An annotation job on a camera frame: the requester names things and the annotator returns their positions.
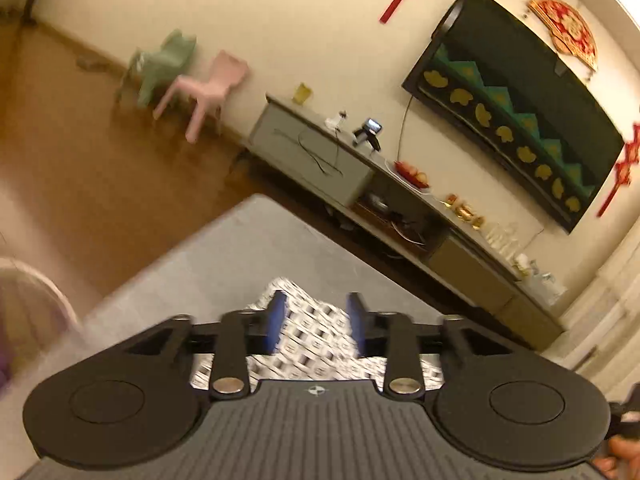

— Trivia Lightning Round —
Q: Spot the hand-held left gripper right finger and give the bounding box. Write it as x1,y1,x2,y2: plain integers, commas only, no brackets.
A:
346,291,517,402

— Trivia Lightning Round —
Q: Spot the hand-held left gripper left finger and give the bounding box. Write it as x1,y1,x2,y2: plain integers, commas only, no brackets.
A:
122,290,288,402

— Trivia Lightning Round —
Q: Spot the white square-patterned garment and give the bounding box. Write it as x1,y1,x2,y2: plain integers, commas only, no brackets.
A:
190,276,446,392

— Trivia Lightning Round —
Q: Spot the person's right hand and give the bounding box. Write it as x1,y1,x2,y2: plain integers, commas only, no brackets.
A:
592,435,640,480

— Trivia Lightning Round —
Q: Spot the air conditioner with lace cover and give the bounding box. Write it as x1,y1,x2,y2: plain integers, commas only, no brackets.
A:
545,230,640,396

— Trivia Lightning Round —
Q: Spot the white storage basket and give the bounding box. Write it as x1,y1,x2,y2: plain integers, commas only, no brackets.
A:
524,260,569,302

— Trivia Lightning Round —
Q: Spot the red plate of fruit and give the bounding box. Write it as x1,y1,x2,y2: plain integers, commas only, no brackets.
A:
394,160,432,190

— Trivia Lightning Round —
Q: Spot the grey television cabinet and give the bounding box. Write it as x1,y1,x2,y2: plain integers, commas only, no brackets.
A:
245,92,566,351

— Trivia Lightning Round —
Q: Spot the group of clear glasses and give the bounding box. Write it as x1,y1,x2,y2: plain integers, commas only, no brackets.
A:
482,221,526,261

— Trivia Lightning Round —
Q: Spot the white curved chair back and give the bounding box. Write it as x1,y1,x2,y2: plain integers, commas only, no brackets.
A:
0,257,83,346

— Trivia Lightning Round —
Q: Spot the pink plastic child chair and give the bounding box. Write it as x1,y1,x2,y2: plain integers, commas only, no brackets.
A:
152,50,249,143

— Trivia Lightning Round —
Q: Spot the green plastic child chair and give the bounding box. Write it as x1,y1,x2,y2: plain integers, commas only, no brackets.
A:
116,29,197,108

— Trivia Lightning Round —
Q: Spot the television with patterned dust cover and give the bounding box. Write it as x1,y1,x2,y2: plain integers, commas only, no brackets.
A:
401,0,628,235

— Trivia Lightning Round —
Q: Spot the black cable on cabinet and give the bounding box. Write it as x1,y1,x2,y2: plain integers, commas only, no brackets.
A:
272,127,346,178

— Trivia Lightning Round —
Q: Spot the small camera on tripod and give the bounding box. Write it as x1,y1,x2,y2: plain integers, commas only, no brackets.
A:
352,117,383,152

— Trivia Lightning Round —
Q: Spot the television power cable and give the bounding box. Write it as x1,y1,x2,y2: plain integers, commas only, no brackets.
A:
397,92,417,163

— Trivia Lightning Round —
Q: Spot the red fan wall decoration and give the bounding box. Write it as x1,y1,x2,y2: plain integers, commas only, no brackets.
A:
526,0,599,72

